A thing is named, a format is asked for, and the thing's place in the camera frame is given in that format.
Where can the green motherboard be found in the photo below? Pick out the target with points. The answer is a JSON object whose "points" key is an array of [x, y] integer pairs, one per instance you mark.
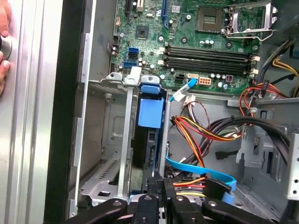
{"points": [[187, 23]]}

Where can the black RAM slot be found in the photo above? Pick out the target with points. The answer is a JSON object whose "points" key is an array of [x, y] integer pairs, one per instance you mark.
{"points": [[210, 51], [210, 57], [210, 63]]}

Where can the tan expansion slot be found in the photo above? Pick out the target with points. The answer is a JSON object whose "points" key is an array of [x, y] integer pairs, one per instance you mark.
{"points": [[139, 5]]}

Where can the metal optical drive cage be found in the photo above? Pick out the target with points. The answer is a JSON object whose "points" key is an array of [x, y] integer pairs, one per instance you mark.
{"points": [[264, 149]]}

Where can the hard disk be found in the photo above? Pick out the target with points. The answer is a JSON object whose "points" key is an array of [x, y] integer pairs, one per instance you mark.
{"points": [[149, 112]]}

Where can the blue expansion slot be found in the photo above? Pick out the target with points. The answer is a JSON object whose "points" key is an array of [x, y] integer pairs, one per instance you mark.
{"points": [[164, 14]]}

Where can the blue SATA port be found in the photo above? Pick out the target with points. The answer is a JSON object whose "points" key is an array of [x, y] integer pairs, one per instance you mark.
{"points": [[130, 64], [133, 50]]}

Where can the black PC case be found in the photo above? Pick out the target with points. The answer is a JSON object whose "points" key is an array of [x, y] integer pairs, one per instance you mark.
{"points": [[63, 116]]}

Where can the grey power supply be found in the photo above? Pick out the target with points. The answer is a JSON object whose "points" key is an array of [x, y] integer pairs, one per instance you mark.
{"points": [[289, 18]]}

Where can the black chipset chip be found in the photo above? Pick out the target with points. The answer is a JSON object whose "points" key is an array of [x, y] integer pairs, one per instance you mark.
{"points": [[142, 32]]}

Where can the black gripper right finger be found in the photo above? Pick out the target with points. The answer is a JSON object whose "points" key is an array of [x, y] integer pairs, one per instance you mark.
{"points": [[184, 210]]}

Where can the CPU socket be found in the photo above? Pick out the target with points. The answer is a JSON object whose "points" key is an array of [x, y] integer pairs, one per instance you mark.
{"points": [[209, 18]]}

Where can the person's hand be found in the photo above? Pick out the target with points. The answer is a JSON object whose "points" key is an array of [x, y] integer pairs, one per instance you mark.
{"points": [[5, 16]]}

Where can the metal disk bay cage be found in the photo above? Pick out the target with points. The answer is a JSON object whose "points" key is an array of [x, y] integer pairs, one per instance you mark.
{"points": [[127, 140]]}

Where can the black expansion slot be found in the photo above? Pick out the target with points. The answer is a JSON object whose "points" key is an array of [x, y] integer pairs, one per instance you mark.
{"points": [[127, 11]]}

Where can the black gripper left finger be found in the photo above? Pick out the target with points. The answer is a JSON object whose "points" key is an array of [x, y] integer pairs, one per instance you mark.
{"points": [[146, 210]]}

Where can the metal socket cover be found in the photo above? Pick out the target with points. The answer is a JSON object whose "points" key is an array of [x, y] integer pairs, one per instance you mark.
{"points": [[234, 22]]}

